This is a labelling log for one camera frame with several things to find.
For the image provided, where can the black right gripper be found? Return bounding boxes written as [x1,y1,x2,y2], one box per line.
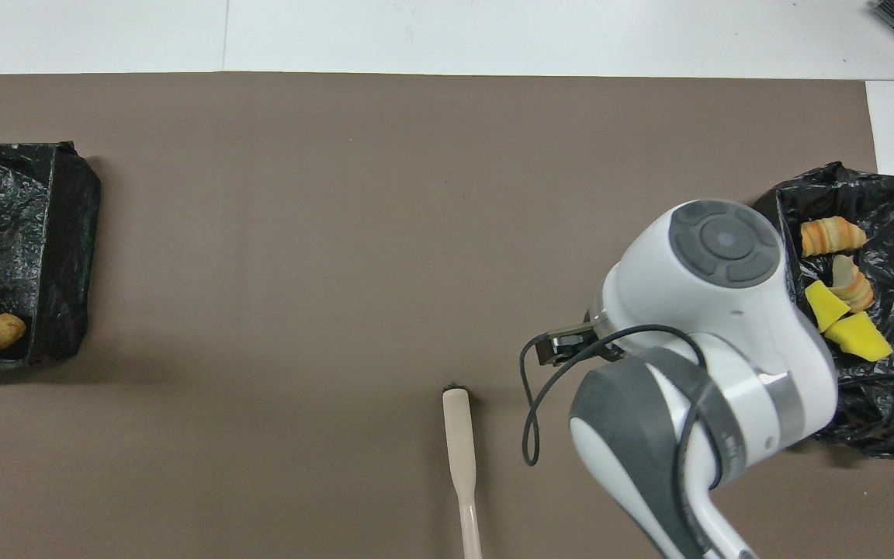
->
[535,309,625,366]

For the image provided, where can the beige hand brush black bristles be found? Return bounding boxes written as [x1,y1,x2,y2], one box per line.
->
[442,383,484,559]

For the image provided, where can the yellow sponge piece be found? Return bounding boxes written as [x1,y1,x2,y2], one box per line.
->
[804,279,851,334]
[823,311,894,363]

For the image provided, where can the toy croissant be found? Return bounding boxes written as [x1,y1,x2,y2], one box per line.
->
[800,217,868,259]

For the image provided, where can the pale striped bread piece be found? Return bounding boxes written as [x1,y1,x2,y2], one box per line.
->
[830,255,875,314]

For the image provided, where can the crumpled black bag lined bin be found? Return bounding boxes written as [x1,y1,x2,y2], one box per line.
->
[754,161,894,459]

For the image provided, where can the boxy black bag lined bin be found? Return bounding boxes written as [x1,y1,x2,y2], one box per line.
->
[0,141,102,370]

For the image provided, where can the brown table mat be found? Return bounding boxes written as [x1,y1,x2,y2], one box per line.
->
[0,72,894,559]

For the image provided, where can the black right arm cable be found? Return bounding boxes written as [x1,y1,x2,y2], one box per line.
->
[519,324,727,559]

